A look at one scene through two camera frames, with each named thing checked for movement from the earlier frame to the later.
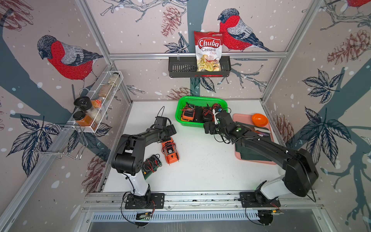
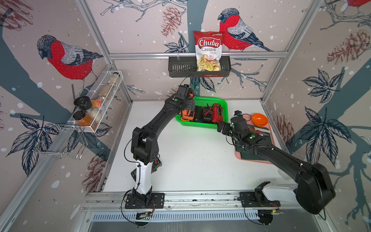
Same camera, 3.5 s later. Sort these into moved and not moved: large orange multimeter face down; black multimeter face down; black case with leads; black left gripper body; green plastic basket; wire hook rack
Moved: large orange multimeter face down; black left gripper body
Not moved: green plastic basket; black case with leads; wire hook rack; black multimeter face down
